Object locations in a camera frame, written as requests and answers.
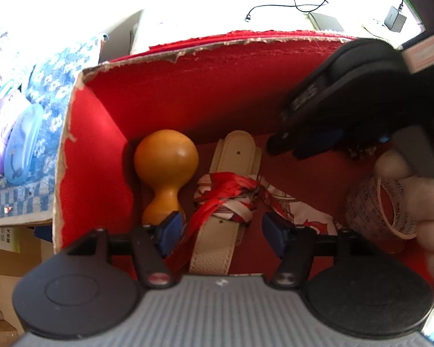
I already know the dark charger adapter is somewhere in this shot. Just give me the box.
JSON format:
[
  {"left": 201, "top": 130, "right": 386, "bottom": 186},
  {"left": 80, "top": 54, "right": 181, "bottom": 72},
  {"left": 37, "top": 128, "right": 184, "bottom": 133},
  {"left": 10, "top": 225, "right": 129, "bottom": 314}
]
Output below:
[{"left": 383, "top": 5, "right": 408, "bottom": 34}]

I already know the large red cardboard box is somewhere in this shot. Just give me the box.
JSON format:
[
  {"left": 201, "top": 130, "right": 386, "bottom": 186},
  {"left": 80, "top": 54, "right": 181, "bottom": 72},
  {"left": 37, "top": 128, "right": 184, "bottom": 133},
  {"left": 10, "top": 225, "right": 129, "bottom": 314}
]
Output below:
[{"left": 52, "top": 29, "right": 434, "bottom": 287}]

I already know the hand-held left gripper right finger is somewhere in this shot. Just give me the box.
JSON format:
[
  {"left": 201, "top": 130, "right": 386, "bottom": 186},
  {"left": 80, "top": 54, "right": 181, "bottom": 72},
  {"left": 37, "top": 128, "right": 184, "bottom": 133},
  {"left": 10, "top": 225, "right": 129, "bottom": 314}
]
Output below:
[{"left": 262, "top": 211, "right": 367, "bottom": 290}]

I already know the brown gourd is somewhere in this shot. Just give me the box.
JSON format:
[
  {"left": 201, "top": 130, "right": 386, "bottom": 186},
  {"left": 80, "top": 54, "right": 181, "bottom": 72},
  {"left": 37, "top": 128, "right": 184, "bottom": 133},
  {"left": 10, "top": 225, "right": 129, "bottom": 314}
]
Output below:
[{"left": 134, "top": 129, "right": 199, "bottom": 227}]

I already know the red and white scarf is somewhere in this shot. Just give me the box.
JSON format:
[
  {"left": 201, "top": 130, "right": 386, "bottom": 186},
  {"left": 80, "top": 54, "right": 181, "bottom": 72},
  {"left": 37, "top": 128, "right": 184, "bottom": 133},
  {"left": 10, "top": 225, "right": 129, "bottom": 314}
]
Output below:
[{"left": 174, "top": 171, "right": 344, "bottom": 261}]

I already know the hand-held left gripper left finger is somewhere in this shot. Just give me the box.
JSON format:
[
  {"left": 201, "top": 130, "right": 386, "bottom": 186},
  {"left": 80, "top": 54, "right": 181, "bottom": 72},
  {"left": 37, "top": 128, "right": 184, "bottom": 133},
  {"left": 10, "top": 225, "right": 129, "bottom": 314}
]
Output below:
[{"left": 68, "top": 210, "right": 187, "bottom": 290}]

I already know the blue patterned blanket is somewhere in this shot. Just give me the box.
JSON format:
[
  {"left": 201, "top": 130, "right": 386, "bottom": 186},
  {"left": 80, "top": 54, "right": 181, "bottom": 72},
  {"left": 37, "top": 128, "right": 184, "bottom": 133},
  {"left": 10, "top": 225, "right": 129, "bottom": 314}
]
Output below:
[{"left": 0, "top": 34, "right": 106, "bottom": 222}]

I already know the light blue plastic case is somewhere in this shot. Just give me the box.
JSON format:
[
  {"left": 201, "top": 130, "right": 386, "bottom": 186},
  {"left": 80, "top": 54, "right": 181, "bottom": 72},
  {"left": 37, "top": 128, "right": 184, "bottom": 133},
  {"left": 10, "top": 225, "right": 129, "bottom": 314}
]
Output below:
[{"left": 3, "top": 104, "right": 45, "bottom": 186}]

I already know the printed paper roll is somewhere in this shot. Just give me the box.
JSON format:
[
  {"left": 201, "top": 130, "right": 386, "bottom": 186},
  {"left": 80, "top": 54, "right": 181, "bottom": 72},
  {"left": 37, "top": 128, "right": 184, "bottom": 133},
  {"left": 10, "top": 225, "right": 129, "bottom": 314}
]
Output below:
[{"left": 345, "top": 173, "right": 419, "bottom": 242}]

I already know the grey flat box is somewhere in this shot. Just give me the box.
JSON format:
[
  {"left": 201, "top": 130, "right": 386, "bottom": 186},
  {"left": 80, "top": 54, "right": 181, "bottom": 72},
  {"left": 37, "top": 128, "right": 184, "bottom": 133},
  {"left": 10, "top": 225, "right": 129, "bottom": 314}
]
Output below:
[{"left": 308, "top": 12, "right": 345, "bottom": 33}]

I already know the brown cardboard carton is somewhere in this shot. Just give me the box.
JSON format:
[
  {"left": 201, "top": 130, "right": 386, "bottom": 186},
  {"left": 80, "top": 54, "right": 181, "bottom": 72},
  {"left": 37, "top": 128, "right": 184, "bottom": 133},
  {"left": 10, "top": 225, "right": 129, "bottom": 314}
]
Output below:
[{"left": 0, "top": 224, "right": 56, "bottom": 335}]

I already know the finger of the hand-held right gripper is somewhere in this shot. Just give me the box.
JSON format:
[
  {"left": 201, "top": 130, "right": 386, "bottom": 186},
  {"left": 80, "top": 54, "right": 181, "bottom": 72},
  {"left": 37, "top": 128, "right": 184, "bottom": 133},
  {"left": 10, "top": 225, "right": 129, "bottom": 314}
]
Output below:
[{"left": 267, "top": 129, "right": 344, "bottom": 160}]

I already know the person's right hand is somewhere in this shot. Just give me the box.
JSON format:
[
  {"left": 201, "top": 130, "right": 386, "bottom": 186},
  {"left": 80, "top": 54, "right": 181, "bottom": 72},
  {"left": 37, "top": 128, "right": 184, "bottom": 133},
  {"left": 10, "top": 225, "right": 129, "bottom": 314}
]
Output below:
[{"left": 374, "top": 150, "right": 434, "bottom": 283}]

